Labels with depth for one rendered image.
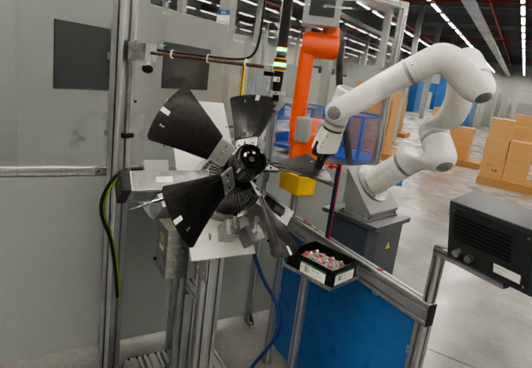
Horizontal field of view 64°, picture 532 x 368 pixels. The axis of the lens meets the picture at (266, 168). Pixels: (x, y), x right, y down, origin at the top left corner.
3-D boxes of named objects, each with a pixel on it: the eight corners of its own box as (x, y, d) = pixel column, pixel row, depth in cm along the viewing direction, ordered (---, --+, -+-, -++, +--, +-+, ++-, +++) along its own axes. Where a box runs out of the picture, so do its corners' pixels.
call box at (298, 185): (278, 189, 209) (281, 168, 207) (294, 188, 214) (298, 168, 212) (295, 199, 196) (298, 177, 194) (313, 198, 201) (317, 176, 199)
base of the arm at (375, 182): (371, 162, 209) (400, 143, 197) (392, 195, 205) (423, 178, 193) (351, 169, 195) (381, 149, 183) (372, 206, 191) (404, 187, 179)
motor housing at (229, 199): (199, 218, 160) (211, 206, 149) (190, 164, 168) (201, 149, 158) (252, 215, 171) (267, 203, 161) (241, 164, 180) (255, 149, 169)
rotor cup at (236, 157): (222, 191, 151) (237, 176, 141) (216, 156, 157) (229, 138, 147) (258, 191, 158) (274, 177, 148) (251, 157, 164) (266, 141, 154)
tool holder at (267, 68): (258, 92, 151) (261, 64, 149) (266, 92, 157) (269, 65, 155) (281, 96, 147) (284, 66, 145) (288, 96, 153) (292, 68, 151)
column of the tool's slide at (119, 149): (97, 367, 210) (114, -20, 170) (110, 358, 217) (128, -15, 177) (107, 372, 207) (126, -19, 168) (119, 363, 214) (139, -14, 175)
